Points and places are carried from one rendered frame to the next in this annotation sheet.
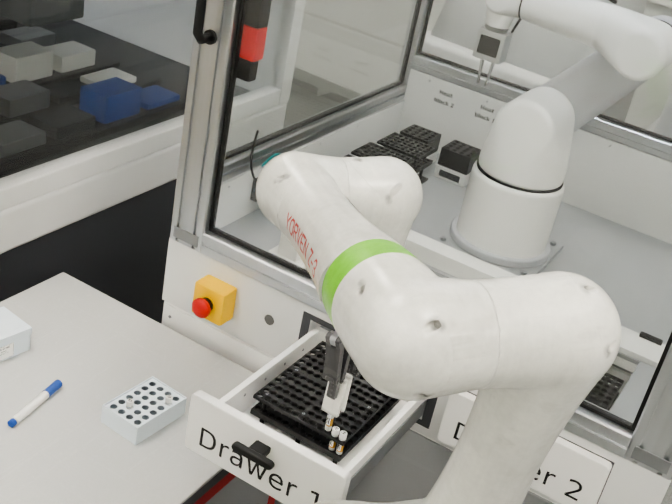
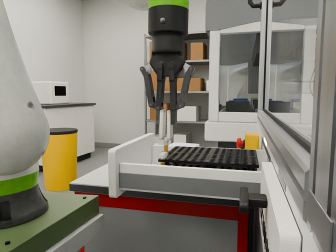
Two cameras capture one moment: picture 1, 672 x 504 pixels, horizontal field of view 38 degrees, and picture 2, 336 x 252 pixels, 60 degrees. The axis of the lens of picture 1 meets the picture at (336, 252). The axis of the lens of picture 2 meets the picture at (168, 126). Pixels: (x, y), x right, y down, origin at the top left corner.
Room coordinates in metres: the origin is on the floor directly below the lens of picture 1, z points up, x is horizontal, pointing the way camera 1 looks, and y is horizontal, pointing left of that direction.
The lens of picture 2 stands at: (1.13, -0.72, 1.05)
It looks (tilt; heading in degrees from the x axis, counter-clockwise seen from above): 6 degrees down; 80
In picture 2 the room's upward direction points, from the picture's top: straight up
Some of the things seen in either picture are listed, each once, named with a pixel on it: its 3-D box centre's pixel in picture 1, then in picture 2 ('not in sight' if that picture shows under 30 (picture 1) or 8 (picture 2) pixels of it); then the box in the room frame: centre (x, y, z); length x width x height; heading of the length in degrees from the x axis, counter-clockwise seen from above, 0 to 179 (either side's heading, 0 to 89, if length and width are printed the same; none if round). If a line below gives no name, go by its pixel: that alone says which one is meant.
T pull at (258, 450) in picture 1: (257, 451); not in sight; (1.16, 0.05, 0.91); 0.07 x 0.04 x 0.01; 65
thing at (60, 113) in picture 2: not in sight; (54, 123); (0.24, 3.89, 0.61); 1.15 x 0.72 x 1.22; 60
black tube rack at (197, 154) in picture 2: (328, 402); (210, 166); (1.36, -0.04, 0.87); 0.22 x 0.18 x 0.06; 155
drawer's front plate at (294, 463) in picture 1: (264, 458); (135, 160); (1.18, 0.04, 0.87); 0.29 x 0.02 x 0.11; 65
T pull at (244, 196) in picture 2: not in sight; (253, 199); (1.31, -0.37, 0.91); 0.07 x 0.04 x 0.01; 65
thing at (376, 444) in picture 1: (331, 402); (214, 168); (1.37, -0.05, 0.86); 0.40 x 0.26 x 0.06; 155
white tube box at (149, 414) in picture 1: (144, 409); not in sight; (1.35, 0.27, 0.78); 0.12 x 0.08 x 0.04; 151
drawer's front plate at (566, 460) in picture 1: (520, 450); (272, 224); (1.34, -0.38, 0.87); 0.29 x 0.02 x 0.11; 65
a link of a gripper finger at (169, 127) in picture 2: (340, 390); (170, 124); (1.26, -0.05, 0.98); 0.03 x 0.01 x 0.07; 65
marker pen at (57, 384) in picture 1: (35, 402); not in sight; (1.32, 0.46, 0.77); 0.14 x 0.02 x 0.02; 165
